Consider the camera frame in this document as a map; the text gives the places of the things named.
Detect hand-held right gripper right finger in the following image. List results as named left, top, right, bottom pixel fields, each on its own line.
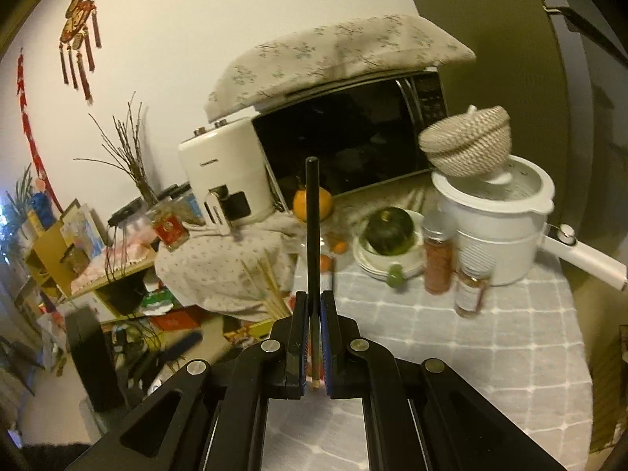
left=319, top=290, right=565, bottom=471

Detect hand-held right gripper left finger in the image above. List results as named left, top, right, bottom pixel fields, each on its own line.
left=66, top=290, right=311, bottom=471

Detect bunch of wooden chopsticks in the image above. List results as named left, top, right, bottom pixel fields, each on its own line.
left=239, top=254, right=291, bottom=321

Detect black chopstick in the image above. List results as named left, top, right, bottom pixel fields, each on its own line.
left=305, top=156, right=323, bottom=389

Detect green squash in bowl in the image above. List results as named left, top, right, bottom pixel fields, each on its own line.
left=352, top=210, right=427, bottom=281

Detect draped floral cloth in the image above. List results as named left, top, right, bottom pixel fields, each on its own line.
left=156, top=218, right=301, bottom=323

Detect large orange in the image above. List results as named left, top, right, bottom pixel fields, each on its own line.
left=293, top=185, right=335, bottom=222

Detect red spice bottle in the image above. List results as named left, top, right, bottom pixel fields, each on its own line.
left=422, top=210, right=457, bottom=296

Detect brown spice bottle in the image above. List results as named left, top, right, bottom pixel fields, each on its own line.
left=454, top=265, right=492, bottom=319

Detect grey checked tablecloth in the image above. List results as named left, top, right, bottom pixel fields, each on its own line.
left=206, top=191, right=594, bottom=471

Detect white air fryer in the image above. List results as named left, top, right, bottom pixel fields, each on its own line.
left=177, top=118, right=288, bottom=236

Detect white electric pot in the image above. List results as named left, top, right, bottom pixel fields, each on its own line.
left=432, top=154, right=628, bottom=292

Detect black microwave oven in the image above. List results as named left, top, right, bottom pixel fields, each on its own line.
left=251, top=69, right=450, bottom=208

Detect black tower speaker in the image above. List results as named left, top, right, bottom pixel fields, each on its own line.
left=64, top=307, right=124, bottom=413

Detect woven basket with lid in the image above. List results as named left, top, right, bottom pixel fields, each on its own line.
left=418, top=105, right=512, bottom=178

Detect dried branches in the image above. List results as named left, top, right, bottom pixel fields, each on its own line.
left=76, top=91, right=159, bottom=208

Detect yellow wooden shelf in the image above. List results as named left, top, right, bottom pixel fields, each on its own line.
left=22, top=199, right=162, bottom=306

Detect floral cloth cover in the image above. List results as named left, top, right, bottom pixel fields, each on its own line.
left=203, top=14, right=478, bottom=122

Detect grey refrigerator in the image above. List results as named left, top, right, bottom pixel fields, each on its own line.
left=525, top=0, right=628, bottom=276

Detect red hanging ornament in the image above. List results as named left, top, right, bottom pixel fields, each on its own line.
left=59, top=0, right=103, bottom=107

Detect red string decoration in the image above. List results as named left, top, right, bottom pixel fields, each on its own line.
left=16, top=49, right=62, bottom=210

